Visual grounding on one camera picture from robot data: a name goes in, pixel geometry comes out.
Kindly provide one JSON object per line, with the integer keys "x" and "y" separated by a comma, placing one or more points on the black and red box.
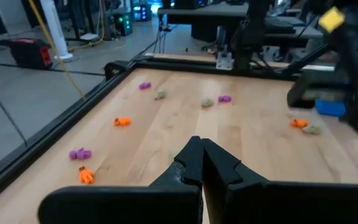
{"x": 30, "y": 53}

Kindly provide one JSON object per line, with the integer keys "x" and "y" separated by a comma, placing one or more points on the white tower fan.
{"x": 54, "y": 28}

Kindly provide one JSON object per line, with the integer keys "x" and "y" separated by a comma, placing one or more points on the purple skeleton toy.
{"x": 145, "y": 85}
{"x": 80, "y": 154}
{"x": 224, "y": 98}

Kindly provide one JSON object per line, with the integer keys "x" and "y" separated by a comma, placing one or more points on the blue plastic basket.
{"x": 330, "y": 107}

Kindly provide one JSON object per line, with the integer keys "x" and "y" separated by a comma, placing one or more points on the grey side table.
{"x": 204, "y": 11}

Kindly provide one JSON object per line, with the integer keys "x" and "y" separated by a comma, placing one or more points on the green-lit computer case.
{"x": 121, "y": 23}

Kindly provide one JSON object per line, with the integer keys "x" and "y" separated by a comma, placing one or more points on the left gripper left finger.
{"x": 120, "y": 205}

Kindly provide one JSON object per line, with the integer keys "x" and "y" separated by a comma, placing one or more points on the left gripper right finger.
{"x": 291, "y": 205}

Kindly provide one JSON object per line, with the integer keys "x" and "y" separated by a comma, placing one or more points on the yellow tape tag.
{"x": 331, "y": 18}

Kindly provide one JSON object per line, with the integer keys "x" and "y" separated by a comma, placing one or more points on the orange pumpkin toy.
{"x": 86, "y": 175}
{"x": 299, "y": 123}
{"x": 122, "y": 121}

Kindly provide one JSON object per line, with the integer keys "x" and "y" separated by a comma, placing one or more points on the black mesh computer tower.
{"x": 204, "y": 32}

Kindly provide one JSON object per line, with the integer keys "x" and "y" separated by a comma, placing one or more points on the blue-lit computer case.
{"x": 141, "y": 11}

